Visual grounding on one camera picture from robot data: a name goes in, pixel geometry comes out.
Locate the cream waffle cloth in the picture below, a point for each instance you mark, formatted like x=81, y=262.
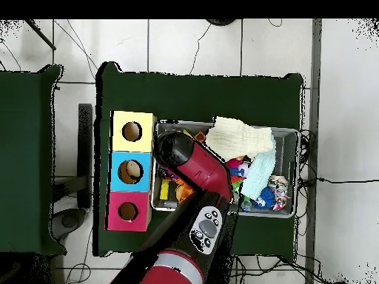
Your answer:
x=240, y=137

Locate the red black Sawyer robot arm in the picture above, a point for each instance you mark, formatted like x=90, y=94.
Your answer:
x=198, y=168

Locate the wooden box with three holes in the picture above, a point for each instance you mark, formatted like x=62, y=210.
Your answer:
x=131, y=160

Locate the shallow clear mesh bin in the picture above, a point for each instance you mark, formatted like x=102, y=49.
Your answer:
x=287, y=148

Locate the long orange building block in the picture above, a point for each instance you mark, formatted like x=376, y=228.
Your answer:
x=200, y=136

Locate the small yellow block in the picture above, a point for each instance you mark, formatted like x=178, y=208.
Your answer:
x=164, y=189

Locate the light blue knitted cloth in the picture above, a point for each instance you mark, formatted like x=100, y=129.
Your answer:
x=260, y=170

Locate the small blue spiky ball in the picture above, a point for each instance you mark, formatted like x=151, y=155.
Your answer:
x=266, y=199

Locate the dark green table cloth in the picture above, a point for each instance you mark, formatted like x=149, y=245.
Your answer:
x=130, y=89

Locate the crushed printed can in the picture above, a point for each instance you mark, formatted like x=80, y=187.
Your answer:
x=277, y=181

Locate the black panel on stand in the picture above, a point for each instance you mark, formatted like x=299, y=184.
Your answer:
x=85, y=154

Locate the black round base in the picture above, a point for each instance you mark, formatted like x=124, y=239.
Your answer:
x=221, y=21

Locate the side table with green cloth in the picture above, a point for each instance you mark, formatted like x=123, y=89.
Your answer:
x=23, y=195

